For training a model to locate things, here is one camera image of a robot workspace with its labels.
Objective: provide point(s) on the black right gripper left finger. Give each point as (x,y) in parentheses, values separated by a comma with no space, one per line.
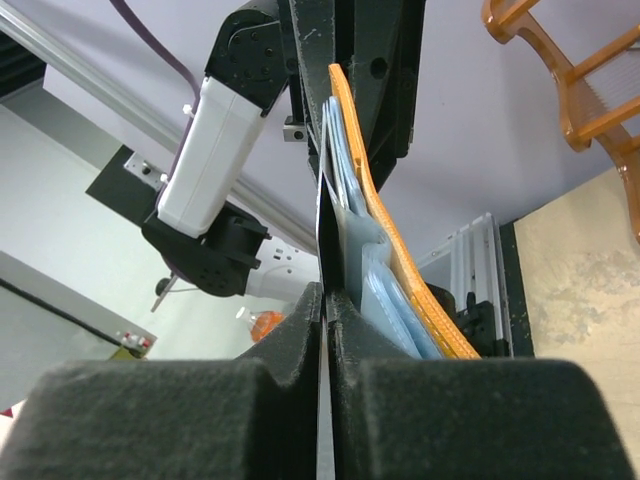
(252,417)

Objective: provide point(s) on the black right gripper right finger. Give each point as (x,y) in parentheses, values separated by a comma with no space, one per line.
(395,417)

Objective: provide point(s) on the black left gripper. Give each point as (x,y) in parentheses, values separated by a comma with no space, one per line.
(266,47)

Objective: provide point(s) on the yellow leather card holder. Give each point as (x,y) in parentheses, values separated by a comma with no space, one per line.
(379,274)

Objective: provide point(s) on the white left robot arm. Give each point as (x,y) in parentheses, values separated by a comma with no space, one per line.
(237,255)

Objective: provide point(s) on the orange capped plastic bottle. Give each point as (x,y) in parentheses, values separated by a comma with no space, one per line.
(259,324)

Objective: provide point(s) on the orange wooden tiered rack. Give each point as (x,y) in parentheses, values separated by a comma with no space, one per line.
(591,49)

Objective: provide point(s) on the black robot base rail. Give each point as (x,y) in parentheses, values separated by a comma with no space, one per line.
(476,275)

